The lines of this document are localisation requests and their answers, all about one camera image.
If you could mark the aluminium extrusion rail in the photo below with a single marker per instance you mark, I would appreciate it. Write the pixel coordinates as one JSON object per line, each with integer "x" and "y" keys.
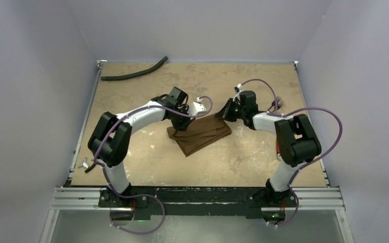
{"x": 79, "y": 198}

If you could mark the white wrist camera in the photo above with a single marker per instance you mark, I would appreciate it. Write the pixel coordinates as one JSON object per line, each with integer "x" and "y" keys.
{"x": 238, "y": 89}
{"x": 197, "y": 108}

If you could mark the black foam tube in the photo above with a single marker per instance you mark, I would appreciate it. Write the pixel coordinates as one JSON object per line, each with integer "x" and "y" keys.
{"x": 136, "y": 74}

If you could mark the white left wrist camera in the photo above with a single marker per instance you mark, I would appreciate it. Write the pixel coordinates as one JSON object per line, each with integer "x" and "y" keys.
{"x": 197, "y": 108}

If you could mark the adjustable wrench red handle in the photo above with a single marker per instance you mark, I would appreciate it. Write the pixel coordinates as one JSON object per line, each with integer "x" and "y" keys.
{"x": 278, "y": 150}

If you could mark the brown fabric napkin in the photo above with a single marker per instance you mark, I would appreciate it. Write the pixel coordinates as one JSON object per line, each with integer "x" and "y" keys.
{"x": 200, "y": 133}

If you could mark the black handled pliers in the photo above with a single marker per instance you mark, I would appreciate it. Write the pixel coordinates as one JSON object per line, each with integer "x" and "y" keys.
{"x": 90, "y": 168}

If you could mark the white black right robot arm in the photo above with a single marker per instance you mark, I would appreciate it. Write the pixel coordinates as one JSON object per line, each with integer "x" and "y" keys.
{"x": 296, "y": 139}

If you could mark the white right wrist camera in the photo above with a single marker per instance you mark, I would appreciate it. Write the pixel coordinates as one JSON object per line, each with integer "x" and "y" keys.
{"x": 238, "y": 89}

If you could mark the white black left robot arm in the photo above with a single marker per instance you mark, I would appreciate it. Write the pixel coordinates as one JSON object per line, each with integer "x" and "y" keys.
{"x": 111, "y": 137}

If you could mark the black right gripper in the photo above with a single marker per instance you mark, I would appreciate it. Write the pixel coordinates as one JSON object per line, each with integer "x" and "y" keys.
{"x": 231, "y": 109}

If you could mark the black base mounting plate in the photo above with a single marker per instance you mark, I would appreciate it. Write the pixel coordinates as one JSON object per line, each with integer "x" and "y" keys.
{"x": 229, "y": 210}

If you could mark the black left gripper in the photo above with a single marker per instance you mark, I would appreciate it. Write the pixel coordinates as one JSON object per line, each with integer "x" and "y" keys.
{"x": 183, "y": 126}

